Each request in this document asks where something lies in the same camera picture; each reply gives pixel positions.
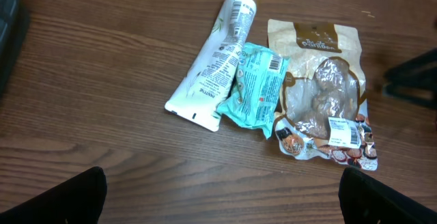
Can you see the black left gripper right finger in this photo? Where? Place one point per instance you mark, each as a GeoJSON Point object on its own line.
{"type": "Point", "coordinates": [363, 199]}

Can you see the beige dried fruit pouch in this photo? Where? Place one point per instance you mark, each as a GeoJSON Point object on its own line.
{"type": "Point", "coordinates": [323, 104]}

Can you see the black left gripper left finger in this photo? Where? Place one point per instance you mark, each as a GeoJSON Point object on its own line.
{"type": "Point", "coordinates": [77, 200]}

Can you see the white Pantene tube gold cap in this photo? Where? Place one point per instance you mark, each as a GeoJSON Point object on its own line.
{"type": "Point", "coordinates": [208, 81]}

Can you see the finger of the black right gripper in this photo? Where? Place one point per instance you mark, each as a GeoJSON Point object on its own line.
{"type": "Point", "coordinates": [418, 73]}

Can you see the teal snack packet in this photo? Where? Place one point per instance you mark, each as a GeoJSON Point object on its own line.
{"type": "Point", "coordinates": [255, 93]}

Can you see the grey plastic shopping basket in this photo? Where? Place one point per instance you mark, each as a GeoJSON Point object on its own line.
{"type": "Point", "coordinates": [9, 11]}

